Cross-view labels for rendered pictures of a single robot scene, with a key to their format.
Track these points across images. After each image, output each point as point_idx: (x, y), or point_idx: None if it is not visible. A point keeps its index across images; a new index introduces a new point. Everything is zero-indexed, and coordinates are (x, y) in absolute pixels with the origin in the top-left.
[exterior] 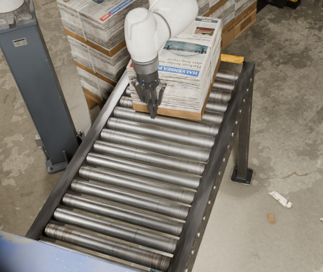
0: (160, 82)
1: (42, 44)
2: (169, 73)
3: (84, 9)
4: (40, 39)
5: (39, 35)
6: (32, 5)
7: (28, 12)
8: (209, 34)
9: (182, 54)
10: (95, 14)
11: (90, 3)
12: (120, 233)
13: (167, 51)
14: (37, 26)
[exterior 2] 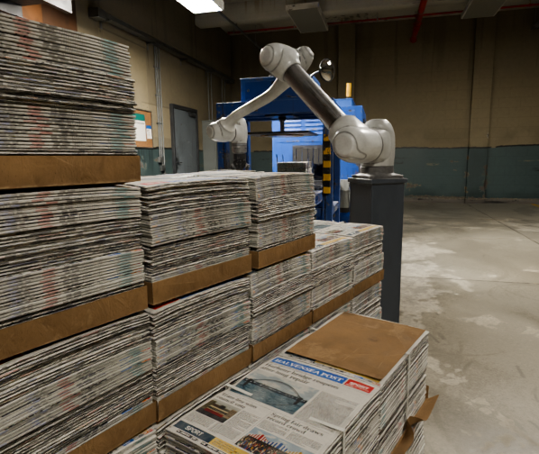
0: (232, 163)
1: (354, 211)
2: (228, 170)
3: (334, 222)
4: (350, 199)
5: (354, 200)
6: (362, 178)
7: (357, 174)
8: (198, 172)
9: (219, 171)
10: (318, 221)
11: (332, 224)
12: None
13: (229, 171)
14: (360, 198)
